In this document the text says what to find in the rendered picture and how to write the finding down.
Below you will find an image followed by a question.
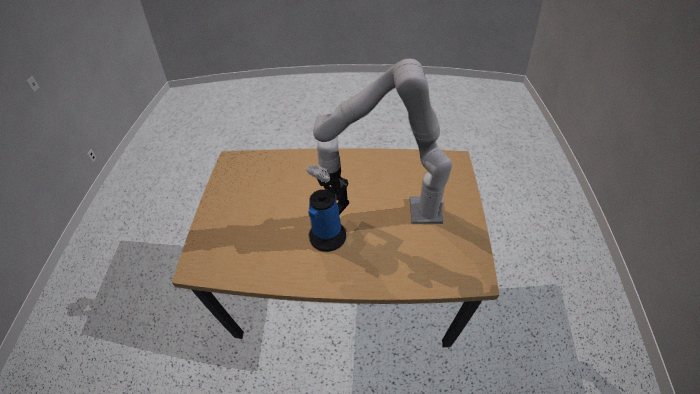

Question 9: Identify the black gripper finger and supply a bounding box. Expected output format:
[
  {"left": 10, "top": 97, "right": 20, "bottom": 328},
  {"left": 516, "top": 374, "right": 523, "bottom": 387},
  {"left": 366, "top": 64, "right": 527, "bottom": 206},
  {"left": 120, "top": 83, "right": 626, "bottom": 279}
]
[
  {"left": 330, "top": 179, "right": 349, "bottom": 201},
  {"left": 317, "top": 179, "right": 331, "bottom": 190}
]

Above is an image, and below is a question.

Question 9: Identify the blue kettle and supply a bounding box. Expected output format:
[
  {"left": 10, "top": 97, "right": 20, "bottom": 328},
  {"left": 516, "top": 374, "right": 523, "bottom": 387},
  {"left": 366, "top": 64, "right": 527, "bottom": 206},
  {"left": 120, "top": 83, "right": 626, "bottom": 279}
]
[{"left": 308, "top": 187, "right": 349, "bottom": 241}]

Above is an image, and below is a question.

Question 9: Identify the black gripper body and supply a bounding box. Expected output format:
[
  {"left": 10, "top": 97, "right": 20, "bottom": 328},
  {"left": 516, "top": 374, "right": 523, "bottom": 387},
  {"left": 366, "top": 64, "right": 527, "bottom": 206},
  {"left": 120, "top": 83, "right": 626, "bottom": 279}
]
[{"left": 327, "top": 167, "right": 342, "bottom": 186}]

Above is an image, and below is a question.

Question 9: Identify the black round disk with center stud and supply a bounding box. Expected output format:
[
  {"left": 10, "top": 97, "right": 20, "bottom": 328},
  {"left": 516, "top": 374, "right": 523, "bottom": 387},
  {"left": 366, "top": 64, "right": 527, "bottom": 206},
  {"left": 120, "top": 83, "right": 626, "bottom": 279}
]
[{"left": 309, "top": 224, "right": 346, "bottom": 252}]

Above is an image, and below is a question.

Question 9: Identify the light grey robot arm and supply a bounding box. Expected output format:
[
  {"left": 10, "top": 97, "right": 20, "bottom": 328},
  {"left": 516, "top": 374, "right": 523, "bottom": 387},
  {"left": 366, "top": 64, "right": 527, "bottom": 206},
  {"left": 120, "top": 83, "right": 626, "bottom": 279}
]
[{"left": 307, "top": 59, "right": 452, "bottom": 219}]

